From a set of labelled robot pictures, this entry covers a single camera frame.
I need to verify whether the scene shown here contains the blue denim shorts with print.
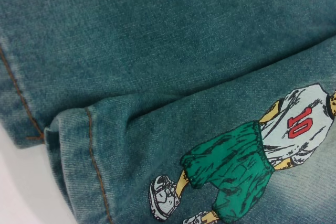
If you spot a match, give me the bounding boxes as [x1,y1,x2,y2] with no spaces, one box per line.
[0,0,336,224]

